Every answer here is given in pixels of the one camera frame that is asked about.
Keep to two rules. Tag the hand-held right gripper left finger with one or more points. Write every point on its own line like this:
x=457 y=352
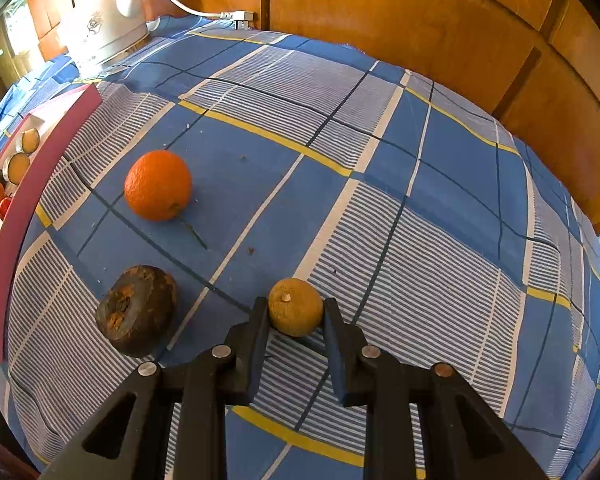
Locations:
x=261 y=350

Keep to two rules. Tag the dark brown rotten fruit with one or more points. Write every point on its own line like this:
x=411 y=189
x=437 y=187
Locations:
x=135 y=310

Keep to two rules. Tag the small pale round fruit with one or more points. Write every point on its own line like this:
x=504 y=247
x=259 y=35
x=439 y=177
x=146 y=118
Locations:
x=30 y=139

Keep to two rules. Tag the yellow-green lemon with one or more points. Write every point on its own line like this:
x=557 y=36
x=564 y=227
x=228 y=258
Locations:
x=295 y=307

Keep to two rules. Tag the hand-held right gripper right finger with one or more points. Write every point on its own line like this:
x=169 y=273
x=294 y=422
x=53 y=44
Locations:
x=332 y=355

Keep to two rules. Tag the pink tray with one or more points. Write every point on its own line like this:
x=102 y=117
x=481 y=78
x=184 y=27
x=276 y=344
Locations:
x=27 y=200

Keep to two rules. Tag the red tomato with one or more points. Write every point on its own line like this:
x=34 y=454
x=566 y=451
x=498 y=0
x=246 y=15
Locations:
x=5 y=206

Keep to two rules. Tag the blue plaid blanket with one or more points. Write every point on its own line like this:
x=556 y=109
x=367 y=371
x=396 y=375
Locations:
x=380 y=240

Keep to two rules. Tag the white electric kettle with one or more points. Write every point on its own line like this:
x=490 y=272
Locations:
x=105 y=35

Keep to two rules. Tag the wooden wardrobe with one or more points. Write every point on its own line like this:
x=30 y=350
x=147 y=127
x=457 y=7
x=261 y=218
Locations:
x=380 y=20

